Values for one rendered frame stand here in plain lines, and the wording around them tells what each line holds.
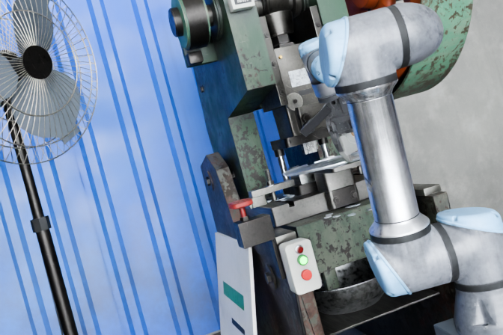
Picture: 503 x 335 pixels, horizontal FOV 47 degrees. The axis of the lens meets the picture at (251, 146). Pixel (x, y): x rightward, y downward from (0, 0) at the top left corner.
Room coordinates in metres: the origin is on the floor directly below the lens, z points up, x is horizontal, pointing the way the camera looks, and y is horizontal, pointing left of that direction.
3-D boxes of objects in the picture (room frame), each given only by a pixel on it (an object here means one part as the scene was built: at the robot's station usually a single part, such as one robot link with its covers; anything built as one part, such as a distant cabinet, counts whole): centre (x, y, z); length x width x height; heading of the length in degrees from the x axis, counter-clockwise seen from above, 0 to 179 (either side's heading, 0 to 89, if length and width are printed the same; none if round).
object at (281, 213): (1.90, -0.18, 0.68); 0.45 x 0.30 x 0.06; 106
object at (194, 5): (1.85, 0.06, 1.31); 0.22 x 0.12 x 0.22; 16
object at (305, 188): (1.91, -0.18, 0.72); 0.20 x 0.16 x 0.03; 106
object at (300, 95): (1.86, -0.19, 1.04); 0.17 x 0.15 x 0.30; 16
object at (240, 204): (1.59, 0.07, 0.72); 0.07 x 0.06 x 0.08; 16
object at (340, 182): (1.74, -0.23, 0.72); 0.25 x 0.14 x 0.14; 16
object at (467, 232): (1.12, -0.37, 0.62); 0.13 x 0.12 x 0.14; 91
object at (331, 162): (1.78, -0.22, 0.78); 0.29 x 0.29 x 0.01
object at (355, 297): (1.90, -0.18, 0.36); 0.34 x 0.34 x 0.10
